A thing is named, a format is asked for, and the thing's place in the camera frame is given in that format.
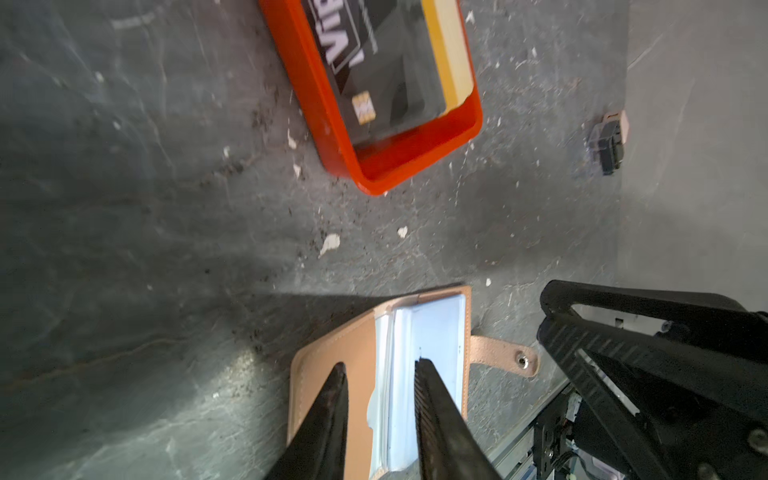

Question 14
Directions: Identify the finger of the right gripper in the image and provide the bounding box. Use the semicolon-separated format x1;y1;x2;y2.
540;280;767;344
537;316;767;479

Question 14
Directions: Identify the small black pink box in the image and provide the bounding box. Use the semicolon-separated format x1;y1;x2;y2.
588;110;630;176

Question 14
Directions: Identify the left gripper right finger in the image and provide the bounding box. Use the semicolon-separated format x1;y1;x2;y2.
414;358;500;480

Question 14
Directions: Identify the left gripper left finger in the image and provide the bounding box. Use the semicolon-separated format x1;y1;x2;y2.
266;362;349;480

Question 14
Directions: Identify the red plastic tray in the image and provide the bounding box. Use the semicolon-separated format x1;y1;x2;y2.
261;1;483;195

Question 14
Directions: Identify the tan leather card holder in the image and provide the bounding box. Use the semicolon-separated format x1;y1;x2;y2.
288;286;539;479

